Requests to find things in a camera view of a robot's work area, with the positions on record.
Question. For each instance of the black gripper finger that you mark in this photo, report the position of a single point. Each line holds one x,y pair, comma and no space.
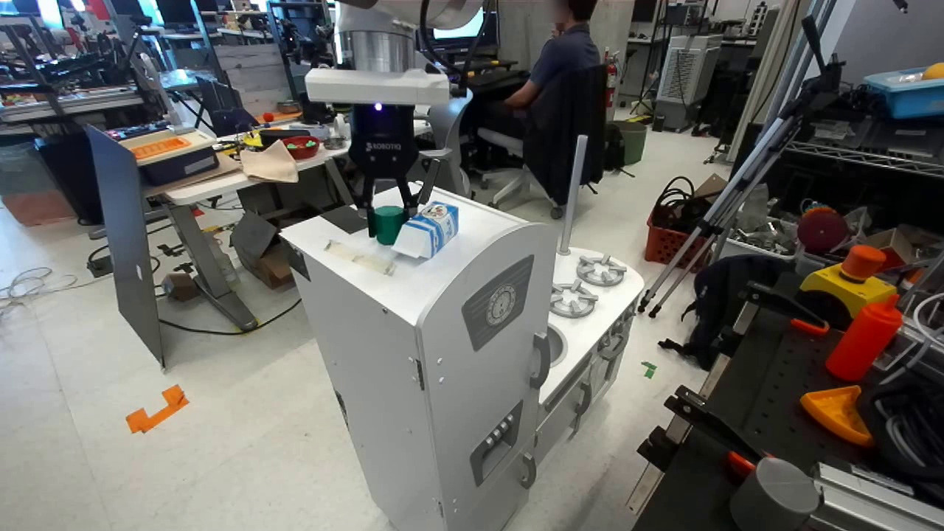
368,203
409,197

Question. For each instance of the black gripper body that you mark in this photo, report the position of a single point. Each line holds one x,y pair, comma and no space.
382,140

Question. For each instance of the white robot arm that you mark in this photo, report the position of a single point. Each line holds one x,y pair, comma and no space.
393,70

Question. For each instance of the white toy kitchen cabinet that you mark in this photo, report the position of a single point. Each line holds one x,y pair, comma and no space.
436,363

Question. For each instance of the white blue milk carton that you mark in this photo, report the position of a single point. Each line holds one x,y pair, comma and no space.
430,230

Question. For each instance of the grey office chair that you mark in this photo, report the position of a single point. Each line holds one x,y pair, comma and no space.
441,134

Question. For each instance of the computer monitor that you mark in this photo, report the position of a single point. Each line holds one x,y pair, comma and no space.
468,29

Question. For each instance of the cluttered work desk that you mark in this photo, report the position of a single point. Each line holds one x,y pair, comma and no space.
253,159

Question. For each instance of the grey metal faucet pole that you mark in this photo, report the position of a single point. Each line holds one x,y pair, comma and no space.
579,157

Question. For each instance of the orange box on desk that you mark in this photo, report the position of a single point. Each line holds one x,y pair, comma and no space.
169,157

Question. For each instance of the white toy stove unit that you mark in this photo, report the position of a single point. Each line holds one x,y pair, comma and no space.
592,318

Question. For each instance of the seated person in dark shirt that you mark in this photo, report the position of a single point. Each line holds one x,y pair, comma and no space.
546,100

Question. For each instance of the dark grey standing panel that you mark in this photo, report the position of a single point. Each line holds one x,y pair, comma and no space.
121,203

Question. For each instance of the red basket bag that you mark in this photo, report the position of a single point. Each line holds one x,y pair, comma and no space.
672,219

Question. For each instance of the grey tripod legs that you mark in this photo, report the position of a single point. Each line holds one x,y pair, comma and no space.
751,174

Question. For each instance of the black backpack on floor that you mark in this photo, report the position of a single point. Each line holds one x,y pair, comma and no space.
719,302

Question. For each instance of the dark red ball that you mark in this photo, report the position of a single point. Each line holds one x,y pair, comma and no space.
821,228

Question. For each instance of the yellow emergency stop button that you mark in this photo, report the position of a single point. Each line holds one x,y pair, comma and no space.
854,281

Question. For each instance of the grey cylinder cup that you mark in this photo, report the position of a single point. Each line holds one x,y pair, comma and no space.
773,497

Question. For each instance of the orange triangular piece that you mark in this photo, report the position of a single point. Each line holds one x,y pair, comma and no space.
837,410

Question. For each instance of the orange plastic cylinder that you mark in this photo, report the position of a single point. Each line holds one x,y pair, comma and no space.
869,333

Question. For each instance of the blue plastic bin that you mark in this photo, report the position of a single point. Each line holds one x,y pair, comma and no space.
906,94

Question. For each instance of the orange floor bracket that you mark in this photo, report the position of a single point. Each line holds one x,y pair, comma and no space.
145,420

